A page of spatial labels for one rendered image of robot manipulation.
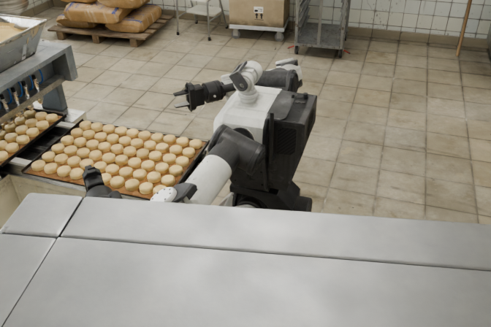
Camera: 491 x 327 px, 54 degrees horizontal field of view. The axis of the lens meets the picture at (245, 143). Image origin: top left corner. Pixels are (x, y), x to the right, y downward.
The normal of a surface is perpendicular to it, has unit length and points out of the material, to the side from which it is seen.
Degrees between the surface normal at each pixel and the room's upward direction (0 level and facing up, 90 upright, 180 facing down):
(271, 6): 88
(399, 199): 0
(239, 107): 0
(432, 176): 0
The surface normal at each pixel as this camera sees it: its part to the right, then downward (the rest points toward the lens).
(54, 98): -0.32, 0.52
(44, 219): -0.01, -0.83
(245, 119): -0.21, -0.28
